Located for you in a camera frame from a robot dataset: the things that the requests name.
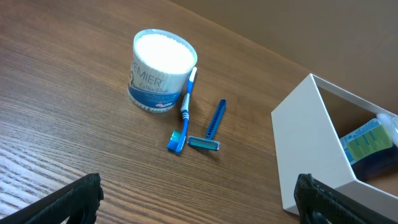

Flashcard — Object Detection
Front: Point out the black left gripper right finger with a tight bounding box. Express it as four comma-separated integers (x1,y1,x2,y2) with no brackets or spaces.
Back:
294,174,397,224

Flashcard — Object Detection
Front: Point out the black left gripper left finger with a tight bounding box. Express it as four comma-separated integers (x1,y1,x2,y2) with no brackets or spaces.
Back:
1,173,104,224

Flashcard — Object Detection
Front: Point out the dark blue spray bottle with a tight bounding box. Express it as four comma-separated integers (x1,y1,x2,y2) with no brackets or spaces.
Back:
340,113,397,182

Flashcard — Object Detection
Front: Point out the white open cardboard box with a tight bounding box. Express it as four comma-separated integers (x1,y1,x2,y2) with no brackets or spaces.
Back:
271,73,397,220

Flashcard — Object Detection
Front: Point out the blue white toothbrush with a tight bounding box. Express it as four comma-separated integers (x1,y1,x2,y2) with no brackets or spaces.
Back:
167,67,197,154

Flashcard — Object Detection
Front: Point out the blue disposable razor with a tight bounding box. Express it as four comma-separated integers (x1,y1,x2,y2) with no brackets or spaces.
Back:
188,100,226,151

